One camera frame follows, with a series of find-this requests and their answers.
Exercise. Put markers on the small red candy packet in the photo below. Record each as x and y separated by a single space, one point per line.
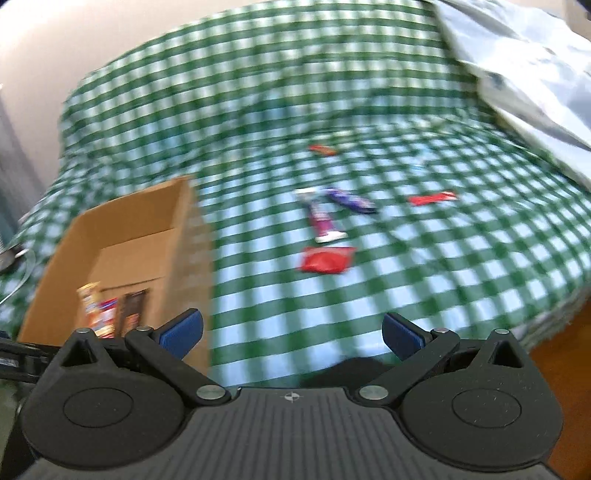
323 149

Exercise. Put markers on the green checked blanket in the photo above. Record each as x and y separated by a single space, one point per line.
277 92

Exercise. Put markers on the white purple snack bar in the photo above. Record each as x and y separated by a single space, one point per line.
323 221

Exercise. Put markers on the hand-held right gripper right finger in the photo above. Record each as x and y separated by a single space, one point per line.
401 337

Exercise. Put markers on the dark brown snack packet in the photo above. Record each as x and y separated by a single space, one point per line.
134 309

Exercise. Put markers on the red white snack packet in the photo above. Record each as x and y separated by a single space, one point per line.
107 318

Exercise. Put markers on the purple snack packet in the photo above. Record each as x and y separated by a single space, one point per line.
351 201

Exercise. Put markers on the red square snack packet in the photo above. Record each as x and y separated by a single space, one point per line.
328 261

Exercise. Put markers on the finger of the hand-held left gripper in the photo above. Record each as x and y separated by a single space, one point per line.
23 347
18 368

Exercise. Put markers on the tan snack bar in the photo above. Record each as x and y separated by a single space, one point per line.
87 304

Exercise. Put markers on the cardboard box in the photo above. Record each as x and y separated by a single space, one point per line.
138 217

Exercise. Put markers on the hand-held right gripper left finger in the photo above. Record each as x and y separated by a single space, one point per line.
182 334

